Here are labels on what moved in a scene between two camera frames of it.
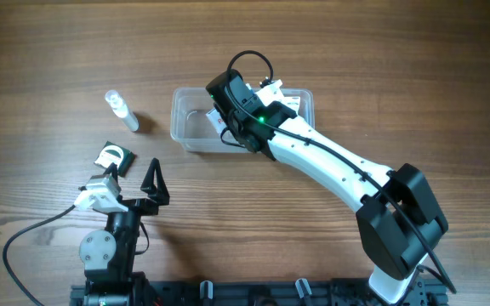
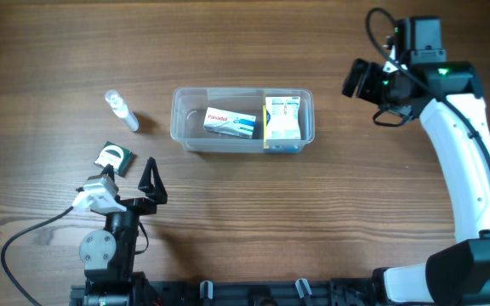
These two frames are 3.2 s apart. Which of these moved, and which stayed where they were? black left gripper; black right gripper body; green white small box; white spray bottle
Moved: black right gripper body
Stayed: black left gripper; green white small box; white spray bottle
